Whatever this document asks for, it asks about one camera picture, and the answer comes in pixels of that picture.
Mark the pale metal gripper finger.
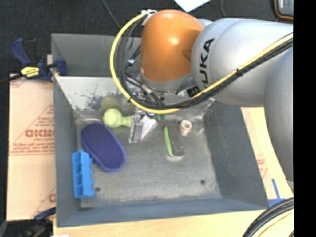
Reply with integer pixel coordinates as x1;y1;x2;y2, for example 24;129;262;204
128;122;136;144
135;122;145;142

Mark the light green pear-shaped toy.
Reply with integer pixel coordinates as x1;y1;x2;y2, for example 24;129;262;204
102;108;134;130

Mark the purple oval dish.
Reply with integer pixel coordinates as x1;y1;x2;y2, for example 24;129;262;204
80;122;127;173

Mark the small white spool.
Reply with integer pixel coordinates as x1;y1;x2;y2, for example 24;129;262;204
181;119;193;136

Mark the grey metal bin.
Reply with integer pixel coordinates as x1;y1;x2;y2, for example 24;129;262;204
51;33;270;228

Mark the blue ribbed plastic block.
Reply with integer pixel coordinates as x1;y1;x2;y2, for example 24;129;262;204
72;151;96;199

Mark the brown cardboard board, red print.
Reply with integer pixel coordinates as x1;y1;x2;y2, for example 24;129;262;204
6;73;294;222

